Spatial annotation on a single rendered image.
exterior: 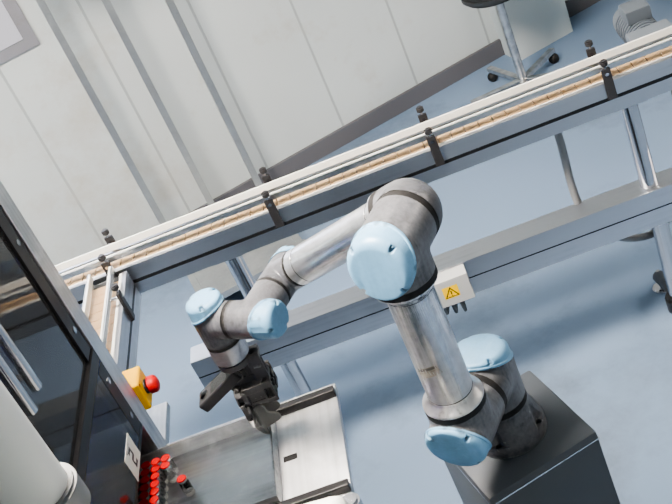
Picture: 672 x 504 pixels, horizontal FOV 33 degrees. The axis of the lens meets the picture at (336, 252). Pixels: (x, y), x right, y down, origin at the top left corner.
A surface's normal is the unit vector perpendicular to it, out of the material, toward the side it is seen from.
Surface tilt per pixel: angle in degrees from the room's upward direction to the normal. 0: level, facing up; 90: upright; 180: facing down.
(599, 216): 90
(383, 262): 83
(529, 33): 90
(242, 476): 0
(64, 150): 90
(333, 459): 0
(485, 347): 8
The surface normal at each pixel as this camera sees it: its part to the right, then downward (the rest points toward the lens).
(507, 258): 0.10, 0.53
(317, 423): -0.36, -0.77
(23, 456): 0.80, 0.04
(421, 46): 0.38, 0.40
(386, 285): -0.43, 0.53
